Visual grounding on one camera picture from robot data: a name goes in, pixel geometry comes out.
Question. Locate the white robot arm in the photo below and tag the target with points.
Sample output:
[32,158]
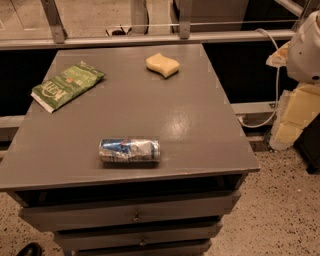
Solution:
[301,55]

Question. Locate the middle grey drawer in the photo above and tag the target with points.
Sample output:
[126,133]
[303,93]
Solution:
[139,236]

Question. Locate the bottom grey drawer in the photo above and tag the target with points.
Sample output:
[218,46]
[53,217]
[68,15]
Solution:
[178,248]

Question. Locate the grey drawer cabinet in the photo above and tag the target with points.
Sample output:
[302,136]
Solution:
[140,165]

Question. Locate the crushed blue silver can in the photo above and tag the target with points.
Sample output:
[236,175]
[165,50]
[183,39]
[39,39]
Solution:
[129,150]

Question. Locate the black shoe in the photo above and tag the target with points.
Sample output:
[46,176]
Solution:
[32,249]

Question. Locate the green snack bag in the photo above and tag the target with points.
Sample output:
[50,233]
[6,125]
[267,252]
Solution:
[57,91]

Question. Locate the yellow sponge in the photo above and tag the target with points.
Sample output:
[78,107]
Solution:
[162,65]

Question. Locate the yellow foam padded gripper finger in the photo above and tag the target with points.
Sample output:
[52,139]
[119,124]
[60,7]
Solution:
[296,110]

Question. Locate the grey drawer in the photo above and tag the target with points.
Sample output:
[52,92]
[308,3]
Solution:
[131,211]
[139,236]
[178,248]

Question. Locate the top grey drawer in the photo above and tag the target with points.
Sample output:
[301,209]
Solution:
[131,211]

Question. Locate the metal railing frame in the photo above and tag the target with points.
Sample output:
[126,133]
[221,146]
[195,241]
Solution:
[47,24]

